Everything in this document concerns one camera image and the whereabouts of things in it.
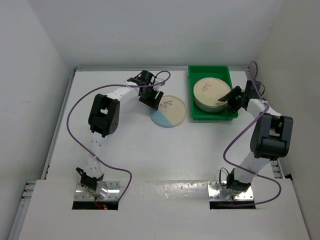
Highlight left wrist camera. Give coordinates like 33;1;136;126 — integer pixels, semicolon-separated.
153;79;166;89

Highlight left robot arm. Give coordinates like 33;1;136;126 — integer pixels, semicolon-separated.
76;70;168;199

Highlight pink cream plate front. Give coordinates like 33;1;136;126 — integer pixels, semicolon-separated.
197;106;225;114

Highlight green cream plate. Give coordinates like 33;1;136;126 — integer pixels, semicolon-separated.
193;77;231;108

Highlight purple cable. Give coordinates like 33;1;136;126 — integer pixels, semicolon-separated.
66;70;172;201
222;60;283;207

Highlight green plastic bin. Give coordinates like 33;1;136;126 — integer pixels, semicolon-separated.
188;65;238;121

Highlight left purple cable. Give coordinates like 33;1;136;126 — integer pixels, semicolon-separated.
66;70;172;201

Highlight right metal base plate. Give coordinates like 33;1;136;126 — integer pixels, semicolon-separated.
207;181;255;203

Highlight pink cream plate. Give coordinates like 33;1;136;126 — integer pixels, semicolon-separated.
194;101;226;108
197;106;225;114

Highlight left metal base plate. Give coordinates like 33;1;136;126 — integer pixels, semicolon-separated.
73;181;120;202

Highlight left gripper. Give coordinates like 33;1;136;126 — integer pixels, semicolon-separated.
139;85;164;110

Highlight metal base plate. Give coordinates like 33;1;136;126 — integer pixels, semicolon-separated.
73;181;120;202
207;181;255;203

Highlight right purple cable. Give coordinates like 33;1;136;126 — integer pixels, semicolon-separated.
222;60;283;207

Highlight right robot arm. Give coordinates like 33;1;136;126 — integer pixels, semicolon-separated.
219;80;294;195

